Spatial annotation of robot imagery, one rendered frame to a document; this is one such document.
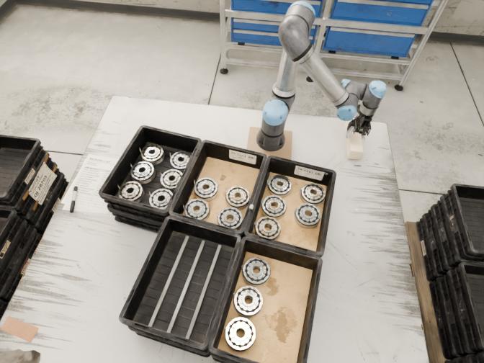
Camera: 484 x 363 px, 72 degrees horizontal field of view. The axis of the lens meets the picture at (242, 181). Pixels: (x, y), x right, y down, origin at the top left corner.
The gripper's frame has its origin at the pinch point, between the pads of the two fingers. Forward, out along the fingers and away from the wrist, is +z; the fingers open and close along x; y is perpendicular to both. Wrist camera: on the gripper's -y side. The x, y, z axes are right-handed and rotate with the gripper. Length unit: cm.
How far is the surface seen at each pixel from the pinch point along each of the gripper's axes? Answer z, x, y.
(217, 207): -7, -63, 56
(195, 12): 68, -135, -225
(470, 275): 38, 68, 53
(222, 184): -7, -63, 44
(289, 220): -7, -33, 58
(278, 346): -7, -35, 106
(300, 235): -7, -28, 64
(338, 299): 6, -10, 84
